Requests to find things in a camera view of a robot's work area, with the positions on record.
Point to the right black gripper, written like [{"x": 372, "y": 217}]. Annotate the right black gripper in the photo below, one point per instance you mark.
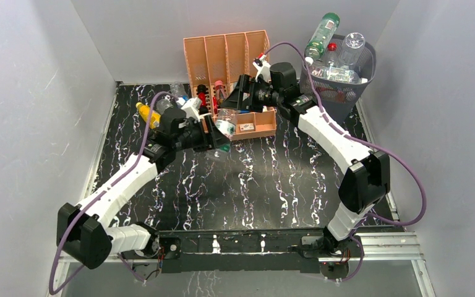
[{"x": 246, "y": 85}]

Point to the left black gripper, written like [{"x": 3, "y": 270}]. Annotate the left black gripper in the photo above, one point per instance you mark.
[{"x": 212, "y": 140}]

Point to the clear bottle dark green label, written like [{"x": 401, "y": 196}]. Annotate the clear bottle dark green label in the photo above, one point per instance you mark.
[{"x": 162, "y": 105}]

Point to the yellow juice bottle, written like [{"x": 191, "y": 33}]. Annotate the yellow juice bottle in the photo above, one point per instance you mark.
[{"x": 151, "y": 117}]

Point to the green tinted bottle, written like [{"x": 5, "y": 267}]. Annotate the green tinted bottle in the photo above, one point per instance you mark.
[{"x": 317, "y": 45}]

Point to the clear bottle red blue label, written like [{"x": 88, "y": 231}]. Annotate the clear bottle red blue label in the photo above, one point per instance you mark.
[{"x": 332, "y": 58}]

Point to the clear bottle green cap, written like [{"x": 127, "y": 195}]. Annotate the clear bottle green cap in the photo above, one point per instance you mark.
[{"x": 226, "y": 123}]

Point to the red label cola bottle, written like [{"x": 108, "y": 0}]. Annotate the red label cola bottle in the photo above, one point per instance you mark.
[{"x": 336, "y": 94}]

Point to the clear water bottle white cap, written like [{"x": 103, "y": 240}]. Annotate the clear water bottle white cap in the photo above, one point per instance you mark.
[{"x": 337, "y": 74}]

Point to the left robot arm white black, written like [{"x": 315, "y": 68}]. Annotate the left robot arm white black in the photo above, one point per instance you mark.
[{"x": 84, "y": 231}]

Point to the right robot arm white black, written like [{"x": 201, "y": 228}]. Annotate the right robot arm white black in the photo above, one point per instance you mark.
[{"x": 366, "y": 173}]

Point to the grey mesh waste bin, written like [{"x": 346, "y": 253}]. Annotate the grey mesh waste bin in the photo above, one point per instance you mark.
[{"x": 365, "y": 68}]

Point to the pink cap small bottle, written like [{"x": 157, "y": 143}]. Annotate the pink cap small bottle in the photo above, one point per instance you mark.
[{"x": 220, "y": 93}]

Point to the small white box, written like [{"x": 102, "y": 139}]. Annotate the small white box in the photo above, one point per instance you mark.
[{"x": 246, "y": 127}]

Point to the red black dumbbell toy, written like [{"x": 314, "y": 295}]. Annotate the red black dumbbell toy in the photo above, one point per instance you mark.
[{"x": 201, "y": 92}]

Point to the peach desk organizer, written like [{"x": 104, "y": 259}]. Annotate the peach desk organizer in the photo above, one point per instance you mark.
[{"x": 222, "y": 57}]

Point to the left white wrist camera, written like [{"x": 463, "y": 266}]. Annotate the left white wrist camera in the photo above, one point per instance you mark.
[{"x": 191, "y": 108}]

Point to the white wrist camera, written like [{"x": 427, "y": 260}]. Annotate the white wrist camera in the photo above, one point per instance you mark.
[
  {"x": 263, "y": 68},
  {"x": 191, "y": 108}
]

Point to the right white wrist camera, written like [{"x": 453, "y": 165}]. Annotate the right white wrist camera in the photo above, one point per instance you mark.
[{"x": 263, "y": 68}]

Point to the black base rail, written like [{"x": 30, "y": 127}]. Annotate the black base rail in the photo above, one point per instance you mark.
[{"x": 304, "y": 250}]

